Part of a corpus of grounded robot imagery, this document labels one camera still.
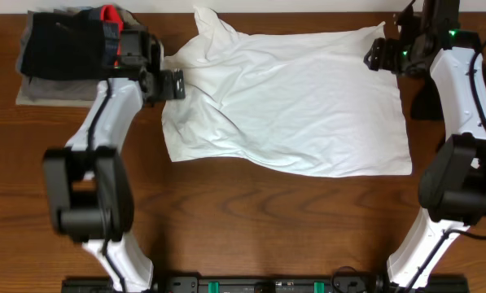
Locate white t-shirt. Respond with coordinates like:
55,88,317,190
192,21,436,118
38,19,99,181
162,7,412,177

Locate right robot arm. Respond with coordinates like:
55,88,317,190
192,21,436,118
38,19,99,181
364,1,486,292

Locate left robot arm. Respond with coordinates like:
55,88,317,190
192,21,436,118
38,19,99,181
42,27,185,292

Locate crumpled black garment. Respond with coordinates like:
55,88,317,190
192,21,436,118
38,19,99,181
411,63,486,143

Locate folded black garment red band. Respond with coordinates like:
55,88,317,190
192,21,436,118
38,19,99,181
17,5,124,81

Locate folded grey garment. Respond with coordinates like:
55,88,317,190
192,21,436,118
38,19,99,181
16,5,163,103

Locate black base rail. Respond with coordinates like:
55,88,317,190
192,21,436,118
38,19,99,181
60,273,471,293

